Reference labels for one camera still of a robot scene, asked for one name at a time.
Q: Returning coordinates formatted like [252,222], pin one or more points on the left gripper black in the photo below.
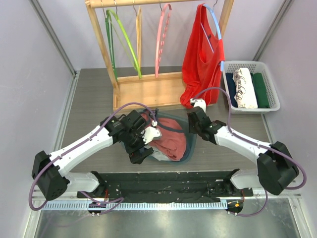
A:
[137,156]

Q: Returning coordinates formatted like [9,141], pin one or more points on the grey tank top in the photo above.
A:
[157,154]

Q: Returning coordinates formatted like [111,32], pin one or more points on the maroon tank top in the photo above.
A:
[173,142]

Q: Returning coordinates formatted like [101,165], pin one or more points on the lime green hanger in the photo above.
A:
[125,42]

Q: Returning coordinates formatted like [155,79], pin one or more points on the red tank top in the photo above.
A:
[201,68]

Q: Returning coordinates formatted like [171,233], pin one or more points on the light blue hanger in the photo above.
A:
[216,27]

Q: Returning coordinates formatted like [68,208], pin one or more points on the yellow hanger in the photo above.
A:
[139,35]

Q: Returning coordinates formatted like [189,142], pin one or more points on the pink hanger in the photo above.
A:
[161,35]

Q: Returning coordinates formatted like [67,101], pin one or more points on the dark green hanger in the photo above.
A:
[109,32]

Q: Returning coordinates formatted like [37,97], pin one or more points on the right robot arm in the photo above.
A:
[274,171]

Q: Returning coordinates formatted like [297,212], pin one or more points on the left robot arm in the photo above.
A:
[53,174]

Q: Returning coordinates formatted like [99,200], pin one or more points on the teal plastic bin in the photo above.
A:
[191,138]

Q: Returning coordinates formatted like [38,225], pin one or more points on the wooden clothes rack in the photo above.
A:
[130,92]

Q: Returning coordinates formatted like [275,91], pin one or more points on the folded navy shirt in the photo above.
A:
[231,88]

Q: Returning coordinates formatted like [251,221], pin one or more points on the folded white shirt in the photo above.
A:
[245,94]

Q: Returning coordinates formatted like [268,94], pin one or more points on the folded green shirt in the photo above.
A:
[260,90]

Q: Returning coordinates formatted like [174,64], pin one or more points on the white plastic basket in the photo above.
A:
[254,67]

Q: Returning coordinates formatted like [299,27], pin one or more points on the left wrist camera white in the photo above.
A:
[151,133]

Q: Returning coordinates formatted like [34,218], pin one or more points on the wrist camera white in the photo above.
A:
[151,133]
[198,103]

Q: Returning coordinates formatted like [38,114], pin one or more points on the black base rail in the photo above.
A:
[171,187]

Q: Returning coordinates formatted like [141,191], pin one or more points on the white slotted cable duct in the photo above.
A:
[89,205]

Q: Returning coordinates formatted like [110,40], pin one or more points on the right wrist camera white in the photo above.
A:
[198,103]

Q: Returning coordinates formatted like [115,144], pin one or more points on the aluminium frame post right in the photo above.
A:
[284,8]

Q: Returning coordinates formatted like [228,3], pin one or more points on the aluminium frame post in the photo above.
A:
[51,33]
[284,8]

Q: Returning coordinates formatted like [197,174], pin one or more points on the aluminium frame post left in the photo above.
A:
[51,33]

